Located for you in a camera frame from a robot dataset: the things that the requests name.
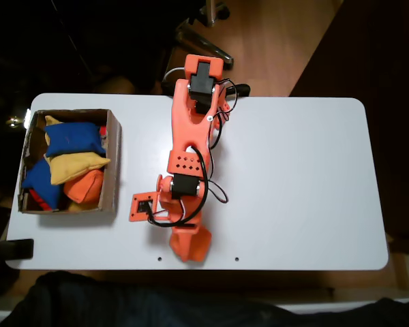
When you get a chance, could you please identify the orange bean bag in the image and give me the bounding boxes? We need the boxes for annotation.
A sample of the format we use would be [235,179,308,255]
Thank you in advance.
[169,228,213,264]
[63,168,105,204]

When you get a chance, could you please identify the cardboard box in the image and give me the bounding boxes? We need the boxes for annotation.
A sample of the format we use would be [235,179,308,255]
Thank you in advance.
[18,108,123,215]

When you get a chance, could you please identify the yellow bean bag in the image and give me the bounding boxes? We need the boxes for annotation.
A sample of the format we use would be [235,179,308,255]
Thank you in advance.
[67,200,100,213]
[43,151,112,186]
[44,114,64,146]

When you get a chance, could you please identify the blue bean bag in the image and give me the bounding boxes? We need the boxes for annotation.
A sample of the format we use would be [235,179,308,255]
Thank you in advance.
[21,158,64,211]
[43,122,106,158]

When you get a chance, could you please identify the person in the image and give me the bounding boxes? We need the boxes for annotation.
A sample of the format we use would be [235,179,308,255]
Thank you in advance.
[0,270,409,327]

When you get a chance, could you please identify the black table clamp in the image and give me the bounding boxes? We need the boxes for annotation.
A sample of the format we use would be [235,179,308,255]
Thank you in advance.
[224,82,252,99]

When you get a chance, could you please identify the black clamp block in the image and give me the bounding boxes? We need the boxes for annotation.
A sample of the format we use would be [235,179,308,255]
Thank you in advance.
[0,239,34,262]

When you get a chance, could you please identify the metal office chair base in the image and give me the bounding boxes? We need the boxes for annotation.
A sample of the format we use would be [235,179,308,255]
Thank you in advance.
[173,0,234,71]

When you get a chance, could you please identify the shiny metal object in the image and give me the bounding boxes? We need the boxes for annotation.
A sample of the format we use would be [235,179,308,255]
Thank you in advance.
[5,108,31,129]

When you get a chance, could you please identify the camera cable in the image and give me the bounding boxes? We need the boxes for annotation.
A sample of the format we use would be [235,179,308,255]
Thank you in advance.
[145,149,215,228]

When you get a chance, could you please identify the orange gripper camera mount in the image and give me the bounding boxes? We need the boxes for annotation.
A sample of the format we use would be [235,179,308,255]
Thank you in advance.
[128,191,162,224]

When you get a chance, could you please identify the black white motor wires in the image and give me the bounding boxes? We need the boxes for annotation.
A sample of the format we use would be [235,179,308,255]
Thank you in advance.
[207,78,241,205]

